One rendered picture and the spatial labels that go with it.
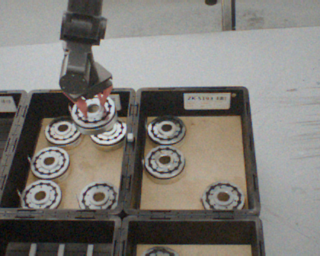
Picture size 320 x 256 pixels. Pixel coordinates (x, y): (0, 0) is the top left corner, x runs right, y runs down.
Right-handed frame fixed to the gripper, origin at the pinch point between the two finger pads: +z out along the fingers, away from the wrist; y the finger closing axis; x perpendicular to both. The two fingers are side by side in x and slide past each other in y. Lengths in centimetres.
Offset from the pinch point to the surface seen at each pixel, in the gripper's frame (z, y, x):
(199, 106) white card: 18.1, 28.7, -4.2
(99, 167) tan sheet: 21.2, -2.6, 0.4
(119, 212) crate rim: 10.9, -9.5, -20.0
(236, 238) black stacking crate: 19.0, 7.8, -39.0
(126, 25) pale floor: 108, 98, 140
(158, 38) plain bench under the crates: 36, 52, 44
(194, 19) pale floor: 109, 132, 114
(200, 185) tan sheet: 21.6, 12.7, -21.5
